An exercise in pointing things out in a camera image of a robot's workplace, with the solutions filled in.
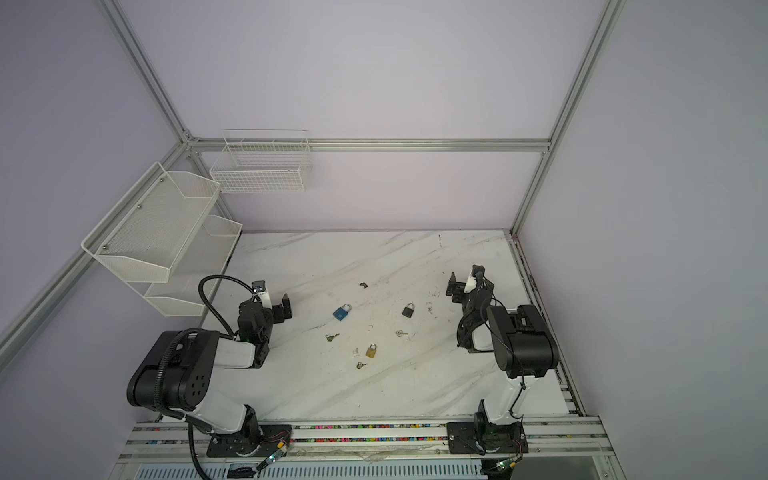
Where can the white wire basket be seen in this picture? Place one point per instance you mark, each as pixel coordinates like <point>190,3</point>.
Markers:
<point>263,161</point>

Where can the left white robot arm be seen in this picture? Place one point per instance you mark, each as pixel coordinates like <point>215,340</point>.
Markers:
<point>175,379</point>

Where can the blue padlock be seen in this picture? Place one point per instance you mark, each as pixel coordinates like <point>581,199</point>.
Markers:
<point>342,312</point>

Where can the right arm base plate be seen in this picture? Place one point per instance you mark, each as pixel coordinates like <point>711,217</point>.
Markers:
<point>485,439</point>

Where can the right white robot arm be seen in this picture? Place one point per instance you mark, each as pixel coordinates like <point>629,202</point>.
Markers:
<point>524,350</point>

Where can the white mesh shelf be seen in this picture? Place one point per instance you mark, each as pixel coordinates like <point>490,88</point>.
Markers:
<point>144,237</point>
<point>208,254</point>

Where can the brass padlock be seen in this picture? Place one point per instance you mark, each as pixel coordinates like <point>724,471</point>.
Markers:
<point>371,350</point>

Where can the black padlock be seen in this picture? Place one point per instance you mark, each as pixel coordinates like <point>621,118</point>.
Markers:
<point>408,310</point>

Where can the lower white mesh shelf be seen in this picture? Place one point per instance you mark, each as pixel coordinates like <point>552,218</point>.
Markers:
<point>208,254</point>

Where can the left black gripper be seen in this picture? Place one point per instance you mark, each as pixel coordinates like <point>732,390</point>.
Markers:
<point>274,310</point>

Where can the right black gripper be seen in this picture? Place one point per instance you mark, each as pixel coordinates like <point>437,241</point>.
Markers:
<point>462,288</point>

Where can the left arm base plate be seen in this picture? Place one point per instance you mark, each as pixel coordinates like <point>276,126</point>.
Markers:
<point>265,442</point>

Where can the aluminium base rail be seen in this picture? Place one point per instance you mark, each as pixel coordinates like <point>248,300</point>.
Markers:
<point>376,440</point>

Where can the upper white mesh shelf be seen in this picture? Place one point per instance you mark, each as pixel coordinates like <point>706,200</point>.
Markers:
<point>144,237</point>

